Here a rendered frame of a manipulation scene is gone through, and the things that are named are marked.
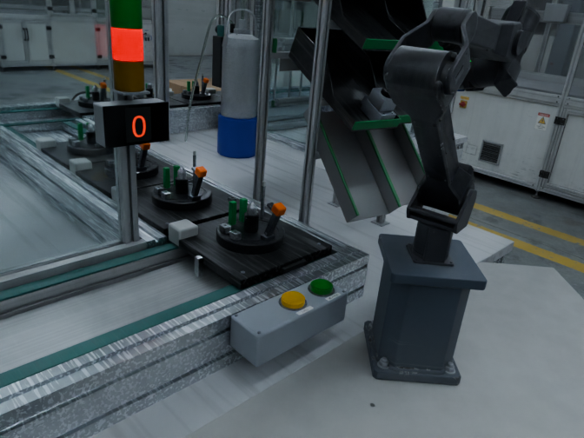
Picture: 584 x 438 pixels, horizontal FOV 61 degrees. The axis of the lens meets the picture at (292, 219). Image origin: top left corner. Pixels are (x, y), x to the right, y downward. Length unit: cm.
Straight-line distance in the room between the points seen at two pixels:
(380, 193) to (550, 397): 55
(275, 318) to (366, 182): 49
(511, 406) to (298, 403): 34
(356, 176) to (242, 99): 82
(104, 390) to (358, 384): 39
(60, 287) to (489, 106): 450
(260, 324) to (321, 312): 12
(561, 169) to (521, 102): 67
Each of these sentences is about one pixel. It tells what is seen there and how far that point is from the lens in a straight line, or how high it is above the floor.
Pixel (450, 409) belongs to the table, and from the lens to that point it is 87.
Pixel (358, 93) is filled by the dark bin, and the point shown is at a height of 124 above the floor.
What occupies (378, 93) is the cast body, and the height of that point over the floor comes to 126.
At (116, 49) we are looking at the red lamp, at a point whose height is 133.
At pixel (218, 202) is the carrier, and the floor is 97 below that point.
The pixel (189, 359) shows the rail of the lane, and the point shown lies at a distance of 80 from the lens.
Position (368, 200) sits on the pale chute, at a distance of 116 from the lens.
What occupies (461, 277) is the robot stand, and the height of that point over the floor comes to 106.
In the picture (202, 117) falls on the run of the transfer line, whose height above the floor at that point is 91.
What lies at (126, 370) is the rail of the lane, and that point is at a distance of 75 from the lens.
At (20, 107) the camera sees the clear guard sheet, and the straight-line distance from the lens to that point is 90.
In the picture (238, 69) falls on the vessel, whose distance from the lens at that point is 187.
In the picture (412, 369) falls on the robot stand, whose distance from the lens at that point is 89.
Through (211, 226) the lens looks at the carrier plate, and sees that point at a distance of 108.
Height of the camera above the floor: 142
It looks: 23 degrees down
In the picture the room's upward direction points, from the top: 5 degrees clockwise
